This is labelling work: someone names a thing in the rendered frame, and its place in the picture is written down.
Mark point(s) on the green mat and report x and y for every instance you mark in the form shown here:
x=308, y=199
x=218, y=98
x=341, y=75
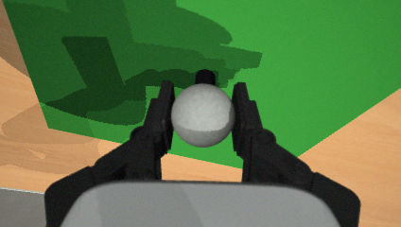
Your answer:
x=312, y=66

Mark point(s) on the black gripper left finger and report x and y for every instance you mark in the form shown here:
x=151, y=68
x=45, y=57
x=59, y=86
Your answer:
x=137, y=159

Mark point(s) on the grey sphere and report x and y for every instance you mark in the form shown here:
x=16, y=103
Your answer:
x=202, y=115

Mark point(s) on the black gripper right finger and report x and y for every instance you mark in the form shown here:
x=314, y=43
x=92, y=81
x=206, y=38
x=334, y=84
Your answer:
x=264, y=161

